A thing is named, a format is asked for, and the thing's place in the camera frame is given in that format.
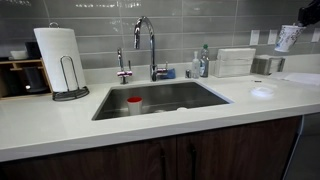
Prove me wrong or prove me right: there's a clear bottle with green cap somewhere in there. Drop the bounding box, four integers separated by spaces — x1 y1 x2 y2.
199 43 211 79

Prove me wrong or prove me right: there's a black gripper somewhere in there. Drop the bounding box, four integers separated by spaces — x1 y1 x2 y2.
297 0 320 28

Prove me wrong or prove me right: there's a paper towel stack in holder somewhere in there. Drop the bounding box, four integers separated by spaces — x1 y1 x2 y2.
250 54 287 76

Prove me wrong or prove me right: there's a white container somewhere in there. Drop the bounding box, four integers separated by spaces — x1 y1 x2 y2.
9 49 30 61

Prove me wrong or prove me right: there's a white wall outlet plate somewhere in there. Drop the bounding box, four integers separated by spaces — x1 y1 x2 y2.
311 27 320 44
249 29 261 46

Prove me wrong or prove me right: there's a black box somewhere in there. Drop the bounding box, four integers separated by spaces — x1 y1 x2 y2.
25 41 43 61

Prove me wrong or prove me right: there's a clear soap dispenser bottle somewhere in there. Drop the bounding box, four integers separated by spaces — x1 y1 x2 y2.
190 50 202 80

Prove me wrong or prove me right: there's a patterned white paper cup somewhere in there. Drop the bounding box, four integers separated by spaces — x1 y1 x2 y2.
273 23 306 54

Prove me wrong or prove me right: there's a black cylinder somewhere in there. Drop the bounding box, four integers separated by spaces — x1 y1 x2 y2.
22 66 48 94

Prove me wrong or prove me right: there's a black wire roll holder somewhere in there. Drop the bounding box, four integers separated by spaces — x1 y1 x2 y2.
48 21 91 102

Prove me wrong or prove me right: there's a dark wood base cabinet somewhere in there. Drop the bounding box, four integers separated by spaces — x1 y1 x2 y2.
0 115 304 180

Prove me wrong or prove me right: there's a tall white paper towel stack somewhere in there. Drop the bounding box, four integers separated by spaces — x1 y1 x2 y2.
212 47 257 79

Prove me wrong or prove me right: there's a wooden countertop shelf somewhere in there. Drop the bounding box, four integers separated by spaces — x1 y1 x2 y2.
0 57 53 101

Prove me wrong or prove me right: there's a white plastic cup lid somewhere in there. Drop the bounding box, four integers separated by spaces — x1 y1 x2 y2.
250 86 275 99

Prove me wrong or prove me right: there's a white cup with red rim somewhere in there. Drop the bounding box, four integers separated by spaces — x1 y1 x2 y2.
126 96 144 117

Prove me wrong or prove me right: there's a stainless steel sink basin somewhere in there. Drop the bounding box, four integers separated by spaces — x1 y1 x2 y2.
91 80 232 122

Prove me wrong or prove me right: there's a tall chrome gooseneck faucet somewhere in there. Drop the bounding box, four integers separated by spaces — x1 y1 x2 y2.
132 15 169 83

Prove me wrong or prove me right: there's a small chrome faucet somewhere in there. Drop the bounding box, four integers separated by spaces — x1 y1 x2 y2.
116 47 134 85

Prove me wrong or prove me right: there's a white wall switch plate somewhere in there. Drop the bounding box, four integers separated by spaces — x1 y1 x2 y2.
267 28 280 46

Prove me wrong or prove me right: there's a blue sponge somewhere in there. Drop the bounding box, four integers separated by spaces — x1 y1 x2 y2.
164 67 177 80

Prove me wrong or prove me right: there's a white paper towel roll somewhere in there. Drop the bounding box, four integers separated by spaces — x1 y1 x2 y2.
32 26 87 94

